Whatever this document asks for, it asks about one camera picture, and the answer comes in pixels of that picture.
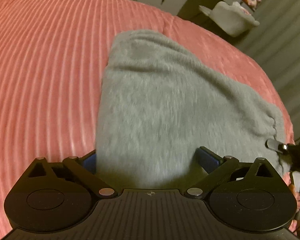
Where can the grey curtain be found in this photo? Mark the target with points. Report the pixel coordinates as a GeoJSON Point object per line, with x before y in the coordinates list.
{"type": "Point", "coordinates": [285, 42]}

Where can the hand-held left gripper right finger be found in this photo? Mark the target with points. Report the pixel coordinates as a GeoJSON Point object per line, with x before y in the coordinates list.
{"type": "Point", "coordinates": [208, 158]}

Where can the grey pants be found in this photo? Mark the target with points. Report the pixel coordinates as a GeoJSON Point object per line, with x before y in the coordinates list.
{"type": "Point", "coordinates": [152, 110]}

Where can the pink ribbed blanket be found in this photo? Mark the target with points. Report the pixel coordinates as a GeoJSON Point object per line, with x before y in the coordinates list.
{"type": "Point", "coordinates": [45, 67]}

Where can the small pink toy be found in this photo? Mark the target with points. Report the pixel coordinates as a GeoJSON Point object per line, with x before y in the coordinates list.
{"type": "Point", "coordinates": [254, 1]}

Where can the white upholstered chair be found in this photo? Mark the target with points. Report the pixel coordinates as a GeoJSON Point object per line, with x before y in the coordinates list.
{"type": "Point", "coordinates": [231, 20]}

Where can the person's right hand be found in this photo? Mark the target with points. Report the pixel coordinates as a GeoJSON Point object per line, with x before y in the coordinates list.
{"type": "Point", "coordinates": [296, 196]}

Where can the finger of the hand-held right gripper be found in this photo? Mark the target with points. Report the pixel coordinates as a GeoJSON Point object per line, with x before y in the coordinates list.
{"type": "Point", "coordinates": [275, 145]}

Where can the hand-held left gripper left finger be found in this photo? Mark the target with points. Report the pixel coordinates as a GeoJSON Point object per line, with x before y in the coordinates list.
{"type": "Point", "coordinates": [88, 163]}

